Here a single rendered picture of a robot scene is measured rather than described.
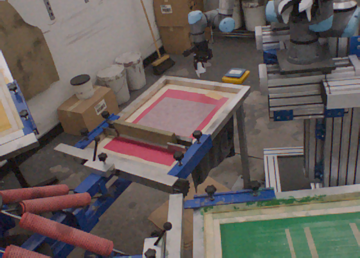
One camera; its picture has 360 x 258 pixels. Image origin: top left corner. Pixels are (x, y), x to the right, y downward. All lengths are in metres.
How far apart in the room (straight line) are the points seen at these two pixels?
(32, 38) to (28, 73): 0.32
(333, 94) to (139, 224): 1.71
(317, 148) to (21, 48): 2.62
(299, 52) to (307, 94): 0.21
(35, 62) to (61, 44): 0.41
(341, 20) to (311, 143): 0.87
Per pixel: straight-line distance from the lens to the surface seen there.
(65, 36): 4.05
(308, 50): 1.69
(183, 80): 2.28
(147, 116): 2.07
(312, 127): 2.19
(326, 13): 1.35
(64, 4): 4.05
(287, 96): 1.77
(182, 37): 5.02
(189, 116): 1.99
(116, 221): 2.90
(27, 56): 3.71
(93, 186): 1.60
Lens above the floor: 2.02
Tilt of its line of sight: 33 degrees down
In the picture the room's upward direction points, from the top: 12 degrees counter-clockwise
